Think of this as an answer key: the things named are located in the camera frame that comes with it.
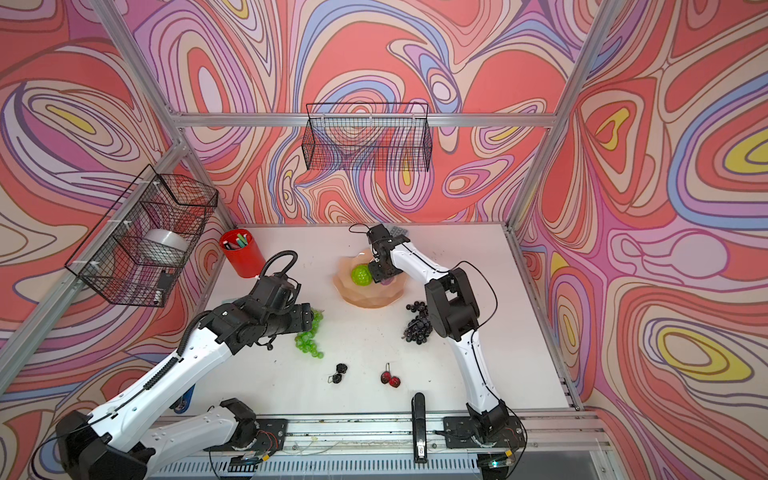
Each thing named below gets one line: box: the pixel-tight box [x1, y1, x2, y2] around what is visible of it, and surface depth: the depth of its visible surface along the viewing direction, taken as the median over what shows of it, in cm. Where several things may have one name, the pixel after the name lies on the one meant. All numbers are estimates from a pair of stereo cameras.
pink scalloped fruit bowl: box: [333, 249, 407, 309], surface depth 100 cm
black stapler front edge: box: [411, 392, 428, 463], surface depth 73 cm
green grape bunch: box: [294, 308, 324, 359], surface depth 88 cm
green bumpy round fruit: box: [351, 264, 373, 287], surface depth 99 cm
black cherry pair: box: [327, 363, 348, 384], surface depth 84 cm
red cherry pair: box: [380, 362, 401, 388], surface depth 82 cm
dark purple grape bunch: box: [401, 301, 433, 345], surface depth 88 cm
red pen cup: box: [219, 228, 266, 278], surface depth 102 cm
